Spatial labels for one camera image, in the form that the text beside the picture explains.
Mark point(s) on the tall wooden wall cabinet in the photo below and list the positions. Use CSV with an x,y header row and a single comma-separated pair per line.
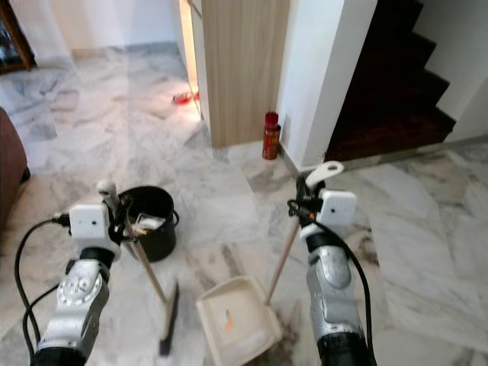
x,y
244,69

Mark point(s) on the dark wooden display cabinet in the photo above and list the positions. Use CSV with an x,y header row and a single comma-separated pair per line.
x,y
15,42

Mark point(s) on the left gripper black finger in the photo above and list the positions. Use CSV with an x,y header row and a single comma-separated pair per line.
x,y
125,213

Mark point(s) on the white paper scrap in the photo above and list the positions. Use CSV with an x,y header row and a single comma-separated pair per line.
x,y
149,224

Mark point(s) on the red pet bowl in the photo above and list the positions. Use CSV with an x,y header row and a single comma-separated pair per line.
x,y
183,98

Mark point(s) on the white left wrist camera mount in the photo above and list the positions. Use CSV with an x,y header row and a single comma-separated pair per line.
x,y
88,223

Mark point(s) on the dark wooden staircase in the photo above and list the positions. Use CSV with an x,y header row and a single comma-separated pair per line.
x,y
389,99

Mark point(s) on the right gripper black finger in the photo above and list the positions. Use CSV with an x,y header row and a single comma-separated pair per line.
x,y
305,191

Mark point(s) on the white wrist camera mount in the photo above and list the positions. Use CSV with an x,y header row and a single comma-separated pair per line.
x,y
338,208
88,223

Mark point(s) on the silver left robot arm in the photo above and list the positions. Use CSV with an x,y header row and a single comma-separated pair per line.
x,y
80,297

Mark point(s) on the black metal waste bin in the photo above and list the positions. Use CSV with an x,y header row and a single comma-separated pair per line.
x,y
162,245

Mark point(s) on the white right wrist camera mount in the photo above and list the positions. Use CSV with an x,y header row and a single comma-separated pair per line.
x,y
338,208

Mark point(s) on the beige broom with purple bristles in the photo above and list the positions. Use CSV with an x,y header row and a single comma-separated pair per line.
x,y
152,276

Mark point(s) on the brown sofa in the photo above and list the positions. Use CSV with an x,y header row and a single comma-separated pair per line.
x,y
11,168

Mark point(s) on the red spray can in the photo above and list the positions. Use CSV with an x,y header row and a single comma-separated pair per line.
x,y
271,137

